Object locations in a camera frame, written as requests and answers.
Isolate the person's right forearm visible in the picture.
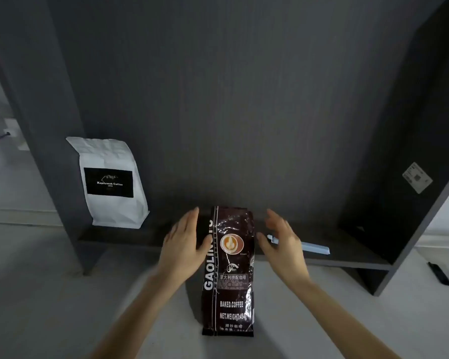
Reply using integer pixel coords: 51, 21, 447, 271
290, 274, 401, 359

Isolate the dark brown coffee bag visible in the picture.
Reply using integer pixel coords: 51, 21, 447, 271
201, 205, 255, 338

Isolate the dark grey wooden shelf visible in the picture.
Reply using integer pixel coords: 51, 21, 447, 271
0, 0, 449, 298

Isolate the white wall socket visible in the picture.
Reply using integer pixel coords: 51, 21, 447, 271
3, 118, 30, 151

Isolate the person's left forearm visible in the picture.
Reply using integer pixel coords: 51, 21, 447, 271
80, 271, 180, 359

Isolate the white sticker label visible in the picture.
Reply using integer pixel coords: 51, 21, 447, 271
402, 162, 434, 194

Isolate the light blue sealing clip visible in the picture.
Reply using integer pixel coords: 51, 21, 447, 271
266, 233, 331, 255

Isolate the person's left hand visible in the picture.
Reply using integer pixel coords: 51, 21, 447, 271
158, 206, 213, 287

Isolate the white bag with black label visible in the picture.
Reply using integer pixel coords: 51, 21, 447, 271
65, 136, 151, 230

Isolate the person's right hand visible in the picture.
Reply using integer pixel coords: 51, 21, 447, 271
257, 208, 311, 293

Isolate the black remote control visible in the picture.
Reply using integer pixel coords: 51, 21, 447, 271
428, 261, 449, 287

